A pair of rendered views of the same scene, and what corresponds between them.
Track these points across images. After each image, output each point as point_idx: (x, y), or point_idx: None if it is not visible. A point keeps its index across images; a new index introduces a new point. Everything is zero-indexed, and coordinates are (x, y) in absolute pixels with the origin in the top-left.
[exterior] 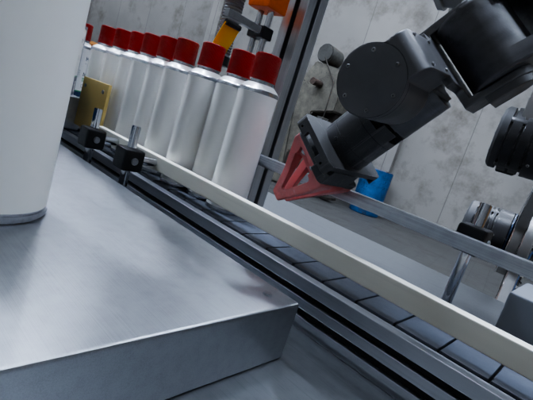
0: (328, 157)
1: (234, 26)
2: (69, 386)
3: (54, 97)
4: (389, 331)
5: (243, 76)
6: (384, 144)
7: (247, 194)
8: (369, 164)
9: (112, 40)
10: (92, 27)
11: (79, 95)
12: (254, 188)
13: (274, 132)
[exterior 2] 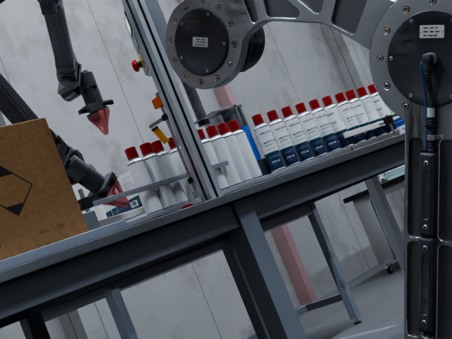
0: (87, 196)
1: (154, 129)
2: None
3: (82, 212)
4: None
5: (142, 155)
6: (81, 185)
7: (148, 204)
8: (103, 185)
9: (231, 128)
10: (255, 116)
11: (270, 155)
12: (198, 189)
13: (186, 156)
